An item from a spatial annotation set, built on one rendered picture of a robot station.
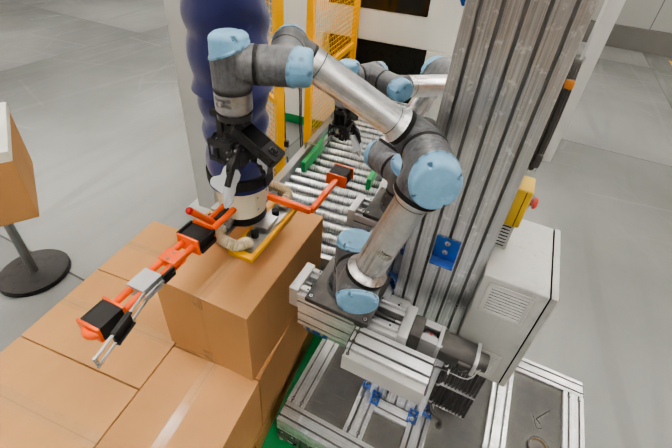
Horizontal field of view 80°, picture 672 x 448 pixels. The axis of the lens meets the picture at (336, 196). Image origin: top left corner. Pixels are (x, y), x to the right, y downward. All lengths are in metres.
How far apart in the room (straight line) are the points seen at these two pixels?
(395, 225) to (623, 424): 2.08
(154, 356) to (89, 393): 0.24
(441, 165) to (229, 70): 0.45
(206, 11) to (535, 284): 1.15
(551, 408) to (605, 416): 0.46
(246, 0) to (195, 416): 1.39
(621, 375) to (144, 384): 2.51
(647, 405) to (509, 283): 1.79
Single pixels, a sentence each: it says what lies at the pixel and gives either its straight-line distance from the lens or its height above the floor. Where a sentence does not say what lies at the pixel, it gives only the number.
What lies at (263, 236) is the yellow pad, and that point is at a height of 1.08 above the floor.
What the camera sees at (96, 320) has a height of 1.20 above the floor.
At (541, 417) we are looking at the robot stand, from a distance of 2.34.
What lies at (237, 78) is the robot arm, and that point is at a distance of 0.79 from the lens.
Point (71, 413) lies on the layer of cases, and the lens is 1.88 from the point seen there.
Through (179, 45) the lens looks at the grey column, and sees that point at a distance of 2.76.
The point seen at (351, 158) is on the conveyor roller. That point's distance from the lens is 2.99.
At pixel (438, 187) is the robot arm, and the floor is 1.61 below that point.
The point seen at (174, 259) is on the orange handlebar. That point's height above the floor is 1.19.
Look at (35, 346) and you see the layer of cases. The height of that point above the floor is 0.54.
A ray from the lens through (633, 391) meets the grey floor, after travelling 2.98.
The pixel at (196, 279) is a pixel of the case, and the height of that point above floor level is 0.94.
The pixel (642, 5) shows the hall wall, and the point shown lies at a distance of 10.40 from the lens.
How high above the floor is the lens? 2.09
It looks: 37 degrees down
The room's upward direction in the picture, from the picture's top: 5 degrees clockwise
